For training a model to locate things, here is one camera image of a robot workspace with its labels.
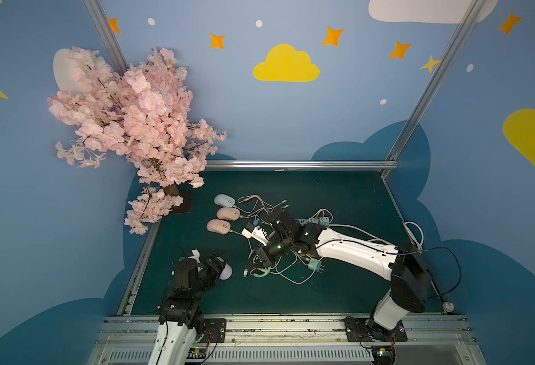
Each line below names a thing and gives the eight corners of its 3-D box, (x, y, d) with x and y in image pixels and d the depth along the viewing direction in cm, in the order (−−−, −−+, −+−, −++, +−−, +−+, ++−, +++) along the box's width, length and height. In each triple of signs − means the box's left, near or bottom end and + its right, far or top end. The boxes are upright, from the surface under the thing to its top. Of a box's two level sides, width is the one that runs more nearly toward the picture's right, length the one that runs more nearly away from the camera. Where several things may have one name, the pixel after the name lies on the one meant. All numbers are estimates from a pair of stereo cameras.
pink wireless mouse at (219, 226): (206, 233, 99) (205, 231, 98) (209, 222, 103) (208, 219, 101) (229, 233, 99) (229, 231, 98) (231, 222, 103) (230, 219, 101)
